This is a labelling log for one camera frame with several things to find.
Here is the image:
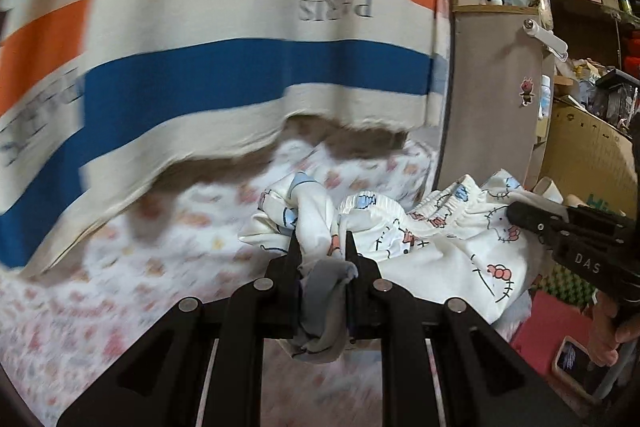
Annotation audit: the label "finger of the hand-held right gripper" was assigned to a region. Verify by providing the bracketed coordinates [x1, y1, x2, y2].
[506, 201, 569, 242]

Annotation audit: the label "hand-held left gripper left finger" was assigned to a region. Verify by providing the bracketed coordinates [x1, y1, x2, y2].
[56, 232, 304, 427]

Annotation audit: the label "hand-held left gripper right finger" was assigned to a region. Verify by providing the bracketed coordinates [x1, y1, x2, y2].
[345, 231, 583, 427]

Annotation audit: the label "grey pants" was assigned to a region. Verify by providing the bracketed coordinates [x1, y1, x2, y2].
[292, 257, 360, 364]

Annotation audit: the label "white cartoon printed pants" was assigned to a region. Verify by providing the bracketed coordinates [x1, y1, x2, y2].
[237, 169, 557, 340]

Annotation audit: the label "person's right hand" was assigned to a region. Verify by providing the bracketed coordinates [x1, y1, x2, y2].
[587, 291, 640, 369]

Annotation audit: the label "white paper cup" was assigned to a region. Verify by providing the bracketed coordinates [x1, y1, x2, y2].
[531, 177, 567, 206]

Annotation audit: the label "cardboard box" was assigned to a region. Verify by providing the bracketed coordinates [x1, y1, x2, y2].
[537, 99, 639, 219]

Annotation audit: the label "red tablet case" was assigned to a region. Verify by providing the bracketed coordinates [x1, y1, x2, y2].
[510, 292, 617, 404]

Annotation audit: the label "phone with cream case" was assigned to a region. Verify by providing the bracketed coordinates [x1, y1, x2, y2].
[551, 336, 609, 400]

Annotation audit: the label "wooden cabinet panel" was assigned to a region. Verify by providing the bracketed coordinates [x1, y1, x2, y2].
[435, 0, 557, 204]

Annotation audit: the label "cartoon printed bed sheet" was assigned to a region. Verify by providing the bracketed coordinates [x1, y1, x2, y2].
[0, 139, 501, 427]

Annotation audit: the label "cartoon sticker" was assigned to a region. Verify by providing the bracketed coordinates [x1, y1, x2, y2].
[518, 77, 537, 107]

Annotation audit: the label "white lint roller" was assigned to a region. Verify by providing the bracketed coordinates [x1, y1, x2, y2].
[522, 19, 569, 60]

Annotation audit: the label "striped cream orange blue cloth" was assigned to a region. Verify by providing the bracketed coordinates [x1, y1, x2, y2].
[0, 0, 451, 280]

